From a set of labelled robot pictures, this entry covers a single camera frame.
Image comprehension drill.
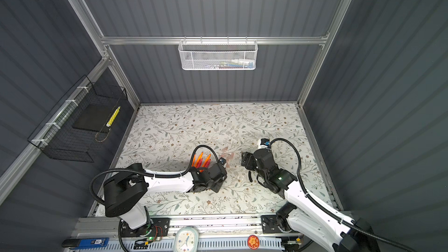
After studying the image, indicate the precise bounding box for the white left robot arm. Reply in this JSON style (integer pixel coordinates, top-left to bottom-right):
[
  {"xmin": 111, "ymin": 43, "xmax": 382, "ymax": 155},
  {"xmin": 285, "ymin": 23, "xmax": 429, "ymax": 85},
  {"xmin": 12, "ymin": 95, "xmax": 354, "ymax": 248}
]
[{"xmin": 103, "ymin": 162, "xmax": 227, "ymax": 230}]

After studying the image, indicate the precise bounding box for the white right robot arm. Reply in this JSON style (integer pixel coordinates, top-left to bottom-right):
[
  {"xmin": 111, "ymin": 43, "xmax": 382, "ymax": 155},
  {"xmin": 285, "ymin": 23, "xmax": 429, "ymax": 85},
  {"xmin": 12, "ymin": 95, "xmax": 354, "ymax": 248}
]
[{"xmin": 241, "ymin": 148, "xmax": 380, "ymax": 252}]

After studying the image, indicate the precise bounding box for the orange highlighter right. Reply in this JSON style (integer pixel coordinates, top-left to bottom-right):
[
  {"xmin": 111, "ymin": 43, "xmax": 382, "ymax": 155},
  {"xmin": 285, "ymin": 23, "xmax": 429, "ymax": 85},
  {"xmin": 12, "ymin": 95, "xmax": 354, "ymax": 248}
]
[{"xmin": 201, "ymin": 154, "xmax": 211, "ymax": 168}]

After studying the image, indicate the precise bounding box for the orange highlighter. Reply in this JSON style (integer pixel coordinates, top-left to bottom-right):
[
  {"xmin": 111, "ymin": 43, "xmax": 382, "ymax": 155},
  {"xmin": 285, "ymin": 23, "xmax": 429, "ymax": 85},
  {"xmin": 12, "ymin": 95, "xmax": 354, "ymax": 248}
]
[
  {"xmin": 201, "ymin": 154, "xmax": 211, "ymax": 168},
  {"xmin": 194, "ymin": 152, "xmax": 204, "ymax": 168},
  {"xmin": 191, "ymin": 154, "xmax": 198, "ymax": 168}
]

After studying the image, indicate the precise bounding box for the orange highlighter far left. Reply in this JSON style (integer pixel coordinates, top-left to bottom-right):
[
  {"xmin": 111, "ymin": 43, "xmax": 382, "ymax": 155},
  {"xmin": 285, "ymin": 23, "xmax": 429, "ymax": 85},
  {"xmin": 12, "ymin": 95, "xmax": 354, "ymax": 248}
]
[{"xmin": 191, "ymin": 154, "xmax": 198, "ymax": 168}]

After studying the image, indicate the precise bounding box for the orange highlighter middle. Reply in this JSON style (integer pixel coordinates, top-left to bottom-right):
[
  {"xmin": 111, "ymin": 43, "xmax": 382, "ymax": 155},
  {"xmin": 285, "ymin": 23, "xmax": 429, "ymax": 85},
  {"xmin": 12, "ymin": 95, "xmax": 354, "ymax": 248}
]
[{"xmin": 194, "ymin": 152, "xmax": 204, "ymax": 168}]

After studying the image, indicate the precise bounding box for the white analog clock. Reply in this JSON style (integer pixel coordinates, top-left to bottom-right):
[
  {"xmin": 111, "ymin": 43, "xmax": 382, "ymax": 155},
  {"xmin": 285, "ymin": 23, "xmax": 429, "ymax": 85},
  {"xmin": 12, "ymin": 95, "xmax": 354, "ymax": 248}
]
[{"xmin": 173, "ymin": 226, "xmax": 200, "ymax": 252}]

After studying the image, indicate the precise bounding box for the red round sticker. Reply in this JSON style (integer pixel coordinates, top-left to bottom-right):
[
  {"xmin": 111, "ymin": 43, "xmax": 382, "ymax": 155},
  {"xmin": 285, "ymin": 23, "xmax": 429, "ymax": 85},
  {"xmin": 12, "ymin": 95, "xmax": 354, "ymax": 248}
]
[{"xmin": 247, "ymin": 234, "xmax": 260, "ymax": 250}]

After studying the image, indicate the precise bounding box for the yellow highlighter in basket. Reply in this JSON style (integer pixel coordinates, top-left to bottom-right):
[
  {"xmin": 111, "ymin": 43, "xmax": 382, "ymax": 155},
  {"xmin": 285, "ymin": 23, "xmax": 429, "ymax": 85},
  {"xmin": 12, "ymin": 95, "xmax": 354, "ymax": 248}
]
[{"xmin": 106, "ymin": 106, "xmax": 121, "ymax": 128}]

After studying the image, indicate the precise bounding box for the black pad in basket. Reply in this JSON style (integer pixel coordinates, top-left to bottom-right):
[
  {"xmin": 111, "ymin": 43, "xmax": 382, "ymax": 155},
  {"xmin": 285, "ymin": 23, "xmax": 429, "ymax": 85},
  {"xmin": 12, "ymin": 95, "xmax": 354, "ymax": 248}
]
[{"xmin": 72, "ymin": 105, "xmax": 112, "ymax": 134}]

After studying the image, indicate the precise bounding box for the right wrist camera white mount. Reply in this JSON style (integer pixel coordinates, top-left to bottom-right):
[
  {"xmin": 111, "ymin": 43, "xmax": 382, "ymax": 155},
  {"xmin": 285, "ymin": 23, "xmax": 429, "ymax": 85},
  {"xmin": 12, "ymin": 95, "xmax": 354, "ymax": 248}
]
[{"xmin": 258, "ymin": 138, "xmax": 271, "ymax": 149}]

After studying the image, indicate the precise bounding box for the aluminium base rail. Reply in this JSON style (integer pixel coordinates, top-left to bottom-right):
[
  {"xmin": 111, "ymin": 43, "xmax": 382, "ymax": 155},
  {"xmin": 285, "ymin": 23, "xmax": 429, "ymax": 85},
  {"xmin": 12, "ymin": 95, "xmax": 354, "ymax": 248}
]
[{"xmin": 71, "ymin": 213, "xmax": 306, "ymax": 252}]

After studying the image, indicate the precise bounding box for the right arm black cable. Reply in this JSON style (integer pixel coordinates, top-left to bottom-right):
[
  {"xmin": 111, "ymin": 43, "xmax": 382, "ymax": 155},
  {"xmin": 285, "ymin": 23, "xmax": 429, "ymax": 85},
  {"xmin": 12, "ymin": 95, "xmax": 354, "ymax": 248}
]
[{"xmin": 269, "ymin": 138, "xmax": 417, "ymax": 252}]

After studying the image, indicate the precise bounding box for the white wire basket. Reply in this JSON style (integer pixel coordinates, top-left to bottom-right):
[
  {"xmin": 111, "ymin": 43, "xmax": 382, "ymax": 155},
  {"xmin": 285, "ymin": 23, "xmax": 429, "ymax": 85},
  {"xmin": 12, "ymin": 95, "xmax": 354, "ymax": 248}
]
[{"xmin": 178, "ymin": 41, "xmax": 259, "ymax": 71}]

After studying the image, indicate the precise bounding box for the black wire basket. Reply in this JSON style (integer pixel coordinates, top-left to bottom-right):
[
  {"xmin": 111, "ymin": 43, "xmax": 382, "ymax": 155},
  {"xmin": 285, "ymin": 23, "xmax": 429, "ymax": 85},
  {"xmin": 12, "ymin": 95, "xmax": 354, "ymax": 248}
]
[{"xmin": 28, "ymin": 77, "xmax": 127, "ymax": 163}]

